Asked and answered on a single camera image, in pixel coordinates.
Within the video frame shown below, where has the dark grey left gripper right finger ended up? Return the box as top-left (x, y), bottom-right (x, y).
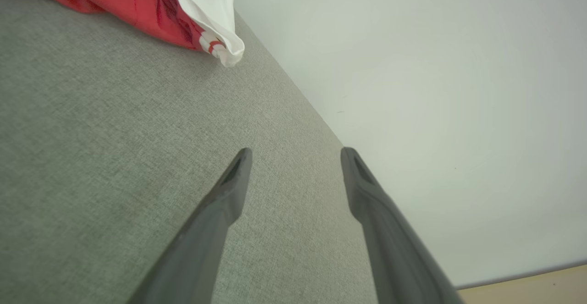
top-left (340, 147), bottom-right (466, 304)

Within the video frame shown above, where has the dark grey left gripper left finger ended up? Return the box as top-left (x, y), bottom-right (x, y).
top-left (126, 148), bottom-right (253, 304)

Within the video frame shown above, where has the grey fabric sofa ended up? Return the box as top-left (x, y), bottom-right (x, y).
top-left (0, 0), bottom-right (381, 304)

